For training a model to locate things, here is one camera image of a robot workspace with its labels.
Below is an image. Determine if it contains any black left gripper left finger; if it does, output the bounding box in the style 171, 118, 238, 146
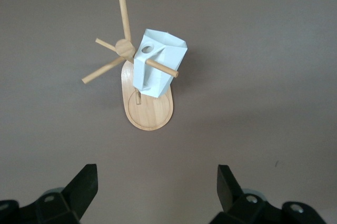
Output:
0, 164, 99, 224

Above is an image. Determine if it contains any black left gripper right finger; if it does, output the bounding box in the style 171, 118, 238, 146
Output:
212, 164, 326, 224

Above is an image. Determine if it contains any white faceted plastic cup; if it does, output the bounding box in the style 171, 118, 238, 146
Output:
133, 28, 188, 98

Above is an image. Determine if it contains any wooden cup rack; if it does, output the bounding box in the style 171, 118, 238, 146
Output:
81, 0, 180, 131

